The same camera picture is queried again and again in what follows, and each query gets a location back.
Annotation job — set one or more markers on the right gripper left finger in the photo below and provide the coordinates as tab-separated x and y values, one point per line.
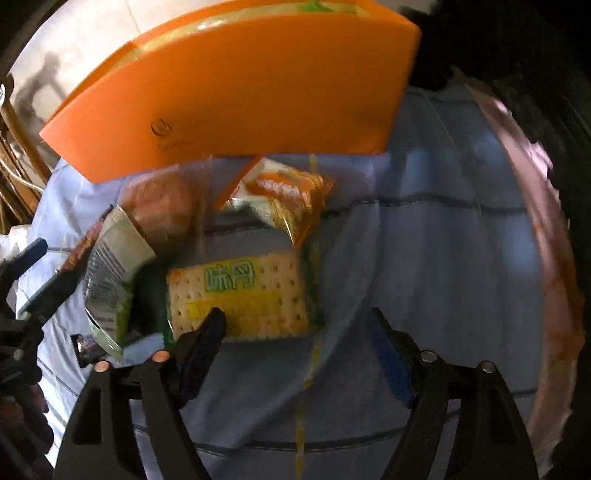
169	380

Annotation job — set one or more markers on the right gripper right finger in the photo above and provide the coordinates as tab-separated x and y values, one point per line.
416	379

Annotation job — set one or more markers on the clear round bread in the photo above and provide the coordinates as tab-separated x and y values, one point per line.
169	206

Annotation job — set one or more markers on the pale green snack packet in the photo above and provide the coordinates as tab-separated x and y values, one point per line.
118	255

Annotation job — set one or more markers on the brown carved wooden chair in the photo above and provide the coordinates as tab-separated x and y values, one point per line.
24	174

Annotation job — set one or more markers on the green soda cracker packet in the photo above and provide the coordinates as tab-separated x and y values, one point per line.
263	297

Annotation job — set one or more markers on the blue checked tablecloth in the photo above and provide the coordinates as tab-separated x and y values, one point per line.
435	233

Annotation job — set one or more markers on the pink floral cloth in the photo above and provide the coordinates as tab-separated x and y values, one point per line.
563	331

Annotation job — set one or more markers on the orange noodle snack packet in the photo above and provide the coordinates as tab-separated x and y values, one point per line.
281	196

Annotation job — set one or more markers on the orange cardboard box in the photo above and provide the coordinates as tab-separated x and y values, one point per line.
240	78

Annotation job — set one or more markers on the dark carved wooden bench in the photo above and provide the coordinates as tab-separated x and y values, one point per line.
534	56

